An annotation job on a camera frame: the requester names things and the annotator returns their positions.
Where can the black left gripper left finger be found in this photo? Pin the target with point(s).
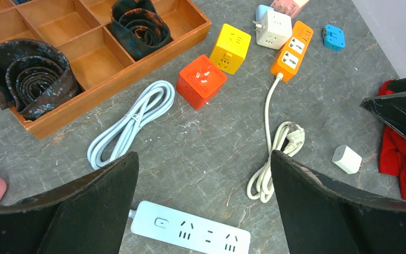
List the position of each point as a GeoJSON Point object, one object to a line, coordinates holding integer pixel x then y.
{"type": "Point", "coordinates": [86, 215]}

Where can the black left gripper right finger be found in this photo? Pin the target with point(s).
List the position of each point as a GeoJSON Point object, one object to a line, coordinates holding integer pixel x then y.
{"type": "Point", "coordinates": [323, 215]}

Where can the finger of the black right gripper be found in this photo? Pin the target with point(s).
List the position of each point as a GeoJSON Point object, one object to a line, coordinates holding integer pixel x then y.
{"type": "Point", "coordinates": [391, 108]}

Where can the white usb charger block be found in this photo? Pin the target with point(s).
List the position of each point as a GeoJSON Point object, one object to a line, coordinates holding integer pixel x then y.
{"type": "Point", "coordinates": [347, 159]}

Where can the light blue power strip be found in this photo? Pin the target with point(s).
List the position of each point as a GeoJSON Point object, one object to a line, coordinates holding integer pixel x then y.
{"type": "Point", "coordinates": [186, 230]}

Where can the red cube socket adapter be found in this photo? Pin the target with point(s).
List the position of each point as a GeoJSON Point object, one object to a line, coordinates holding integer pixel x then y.
{"type": "Point", "coordinates": [200, 81]}

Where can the blue square plug adapter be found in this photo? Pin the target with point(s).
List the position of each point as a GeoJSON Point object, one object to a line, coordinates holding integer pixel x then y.
{"type": "Point", "coordinates": [333, 37]}

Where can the red cloth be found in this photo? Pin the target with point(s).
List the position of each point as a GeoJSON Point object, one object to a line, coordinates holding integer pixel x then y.
{"type": "Point", "coordinates": [392, 159]}

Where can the orange power strip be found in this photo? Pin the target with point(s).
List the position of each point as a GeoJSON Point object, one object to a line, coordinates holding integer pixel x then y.
{"type": "Point", "coordinates": [290, 56]}

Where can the rolled dark floral tie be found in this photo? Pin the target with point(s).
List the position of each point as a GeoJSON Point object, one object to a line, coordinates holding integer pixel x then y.
{"type": "Point", "coordinates": [35, 77]}

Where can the pink cube socket adapter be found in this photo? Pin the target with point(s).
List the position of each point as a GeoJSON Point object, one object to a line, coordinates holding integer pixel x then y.
{"type": "Point", "coordinates": [289, 7]}

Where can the white cube socket adapter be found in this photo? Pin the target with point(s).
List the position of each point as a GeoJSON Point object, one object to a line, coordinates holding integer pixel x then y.
{"type": "Point", "coordinates": [273, 30]}

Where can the light blue cube adapter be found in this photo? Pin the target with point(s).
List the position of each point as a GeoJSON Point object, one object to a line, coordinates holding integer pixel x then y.
{"type": "Point", "coordinates": [261, 10]}

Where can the wooden compartment tray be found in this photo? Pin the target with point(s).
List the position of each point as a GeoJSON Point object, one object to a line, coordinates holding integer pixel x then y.
{"type": "Point", "coordinates": [81, 30]}

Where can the yellow cube socket adapter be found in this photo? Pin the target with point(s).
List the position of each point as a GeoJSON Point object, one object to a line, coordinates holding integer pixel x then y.
{"type": "Point", "coordinates": [230, 49]}

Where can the rolled dark orange-patterned tie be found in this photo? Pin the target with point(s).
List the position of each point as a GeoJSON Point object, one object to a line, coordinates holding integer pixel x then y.
{"type": "Point", "coordinates": [138, 27]}

